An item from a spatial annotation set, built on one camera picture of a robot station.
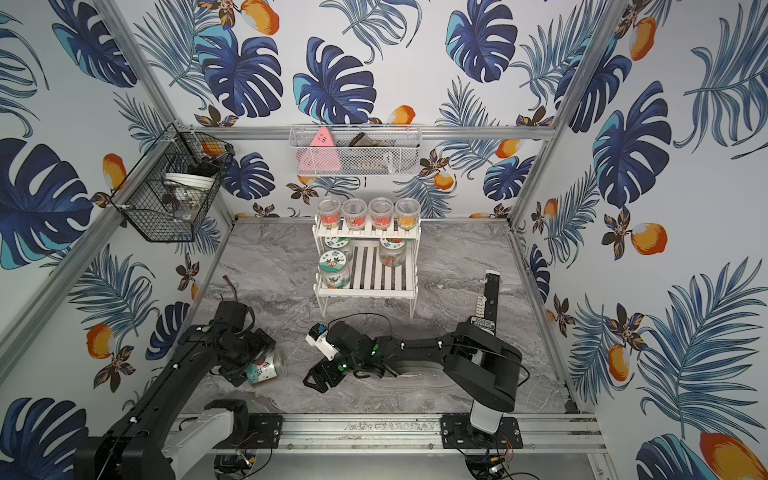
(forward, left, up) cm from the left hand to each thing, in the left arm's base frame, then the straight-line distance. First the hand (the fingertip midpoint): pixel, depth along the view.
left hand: (265, 353), depth 81 cm
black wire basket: (+39, +38, +19) cm, 58 cm away
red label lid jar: (+27, -33, +14) cm, 45 cm away
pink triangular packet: (+50, -10, +29) cm, 59 cm away
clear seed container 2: (+28, -16, +27) cm, 42 cm away
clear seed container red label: (+30, -29, +27) cm, 50 cm away
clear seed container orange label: (+29, -36, +27) cm, 54 cm away
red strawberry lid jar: (-3, -3, +1) cm, 4 cm away
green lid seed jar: (+28, -17, +16) cm, 36 cm away
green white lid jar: (+19, -17, +15) cm, 29 cm away
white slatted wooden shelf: (+21, -26, +7) cm, 35 cm away
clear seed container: (+29, -22, +27) cm, 46 cm away
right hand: (-4, -15, 0) cm, 15 cm away
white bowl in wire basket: (+33, +21, +30) cm, 49 cm away
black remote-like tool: (+22, -64, -4) cm, 68 cm away
